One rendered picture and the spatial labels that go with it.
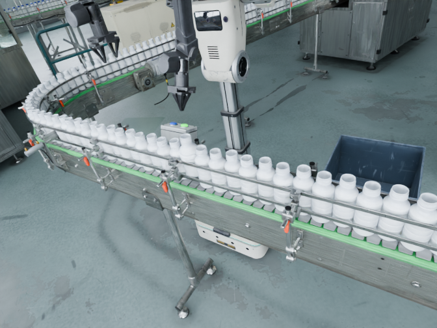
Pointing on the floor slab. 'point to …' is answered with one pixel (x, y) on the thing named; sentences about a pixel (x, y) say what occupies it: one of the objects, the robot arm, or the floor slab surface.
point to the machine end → (365, 28)
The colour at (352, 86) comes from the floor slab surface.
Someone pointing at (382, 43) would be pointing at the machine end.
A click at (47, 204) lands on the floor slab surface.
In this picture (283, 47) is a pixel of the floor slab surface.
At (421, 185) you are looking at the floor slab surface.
